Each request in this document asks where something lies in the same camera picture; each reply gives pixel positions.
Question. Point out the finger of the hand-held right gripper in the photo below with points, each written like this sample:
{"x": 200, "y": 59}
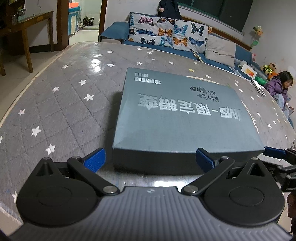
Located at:
{"x": 283, "y": 171}
{"x": 275, "y": 153}

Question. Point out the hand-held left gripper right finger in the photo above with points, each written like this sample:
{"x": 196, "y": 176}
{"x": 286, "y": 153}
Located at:
{"x": 203, "y": 160}

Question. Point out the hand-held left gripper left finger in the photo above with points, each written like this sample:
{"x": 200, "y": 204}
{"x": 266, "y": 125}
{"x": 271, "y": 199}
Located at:
{"x": 96, "y": 160}

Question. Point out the grey box lid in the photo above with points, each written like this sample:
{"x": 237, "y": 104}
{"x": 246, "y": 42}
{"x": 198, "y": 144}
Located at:
{"x": 180, "y": 115}

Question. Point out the grey star-patterned desktop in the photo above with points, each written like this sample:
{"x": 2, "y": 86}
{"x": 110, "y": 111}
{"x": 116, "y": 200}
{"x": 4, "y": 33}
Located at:
{"x": 57, "y": 104}

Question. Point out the white remote control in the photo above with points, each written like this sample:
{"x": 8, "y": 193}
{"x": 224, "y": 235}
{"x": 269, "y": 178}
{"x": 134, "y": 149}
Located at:
{"x": 259, "y": 88}

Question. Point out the green toy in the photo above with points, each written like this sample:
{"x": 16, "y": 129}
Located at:
{"x": 260, "y": 81}

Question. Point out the teddy bear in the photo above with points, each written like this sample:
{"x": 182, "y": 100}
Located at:
{"x": 269, "y": 68}

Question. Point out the white card with orange picture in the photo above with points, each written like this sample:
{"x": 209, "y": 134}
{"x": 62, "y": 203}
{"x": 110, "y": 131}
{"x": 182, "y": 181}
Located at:
{"x": 248, "y": 70}

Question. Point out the small white plush toy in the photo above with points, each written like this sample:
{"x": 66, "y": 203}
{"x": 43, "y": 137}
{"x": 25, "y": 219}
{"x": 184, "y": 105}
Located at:
{"x": 243, "y": 63}

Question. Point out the pink plush toy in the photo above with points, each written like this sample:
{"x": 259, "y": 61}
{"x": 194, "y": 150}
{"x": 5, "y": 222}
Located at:
{"x": 254, "y": 56}

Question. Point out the beige cushion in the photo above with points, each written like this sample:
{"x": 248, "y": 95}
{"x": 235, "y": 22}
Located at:
{"x": 219, "y": 49}

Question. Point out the butterfly print cushion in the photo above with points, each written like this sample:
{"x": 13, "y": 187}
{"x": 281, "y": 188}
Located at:
{"x": 148, "y": 27}
{"x": 189, "y": 37}

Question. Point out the artificial flower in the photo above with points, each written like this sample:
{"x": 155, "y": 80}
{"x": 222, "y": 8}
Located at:
{"x": 258, "y": 30}

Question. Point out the blue sofa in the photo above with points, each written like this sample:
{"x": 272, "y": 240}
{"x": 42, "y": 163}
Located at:
{"x": 113, "y": 30}

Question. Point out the blue cabinet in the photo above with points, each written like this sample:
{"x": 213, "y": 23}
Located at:
{"x": 74, "y": 18}

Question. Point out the dark window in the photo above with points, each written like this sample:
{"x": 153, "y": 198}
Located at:
{"x": 231, "y": 11}

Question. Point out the wooden side table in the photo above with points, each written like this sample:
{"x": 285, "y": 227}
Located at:
{"x": 34, "y": 18}

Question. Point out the black backpack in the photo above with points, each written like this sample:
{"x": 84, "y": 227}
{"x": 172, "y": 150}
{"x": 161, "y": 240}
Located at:
{"x": 168, "y": 8}

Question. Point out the small glass jar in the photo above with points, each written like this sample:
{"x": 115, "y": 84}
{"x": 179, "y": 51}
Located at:
{"x": 14, "y": 19}

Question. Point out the wooden door frame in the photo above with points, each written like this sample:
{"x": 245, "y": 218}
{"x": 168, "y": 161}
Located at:
{"x": 62, "y": 23}

